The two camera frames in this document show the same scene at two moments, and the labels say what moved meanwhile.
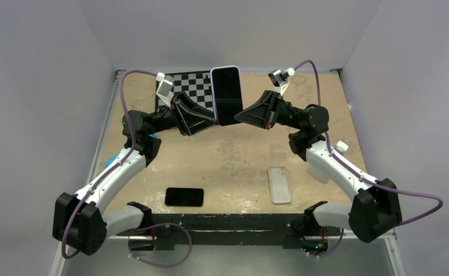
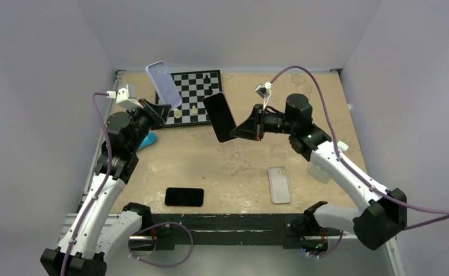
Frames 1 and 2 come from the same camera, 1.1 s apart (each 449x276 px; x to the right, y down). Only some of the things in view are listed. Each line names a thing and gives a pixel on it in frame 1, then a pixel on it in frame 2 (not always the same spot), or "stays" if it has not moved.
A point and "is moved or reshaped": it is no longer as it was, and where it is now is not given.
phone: x=226 y=85 is moved or reshaped
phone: x=186 y=196 stays
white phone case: x=280 y=184 stays
